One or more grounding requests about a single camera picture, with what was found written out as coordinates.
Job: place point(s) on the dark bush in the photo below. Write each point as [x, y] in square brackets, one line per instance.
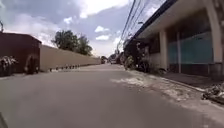
[135, 55]

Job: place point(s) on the grey asphalt road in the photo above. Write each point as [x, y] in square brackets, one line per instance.
[86, 100]

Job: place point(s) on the row of low bollards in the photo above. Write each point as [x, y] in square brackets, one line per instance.
[65, 68]

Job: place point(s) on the green tree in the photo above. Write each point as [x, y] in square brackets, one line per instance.
[70, 41]

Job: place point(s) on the pale roadside strip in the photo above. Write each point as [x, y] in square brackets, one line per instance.
[160, 85]

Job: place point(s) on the building with teal panels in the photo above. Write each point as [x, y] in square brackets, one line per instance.
[190, 43]

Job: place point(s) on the dark red building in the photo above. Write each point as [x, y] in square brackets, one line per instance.
[18, 50]

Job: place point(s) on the dark shrub with pale flowers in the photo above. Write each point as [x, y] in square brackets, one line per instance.
[6, 65]

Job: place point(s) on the pile of debris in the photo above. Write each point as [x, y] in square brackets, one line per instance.
[215, 93]

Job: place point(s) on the long beige wall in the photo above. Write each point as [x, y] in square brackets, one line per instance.
[66, 57]

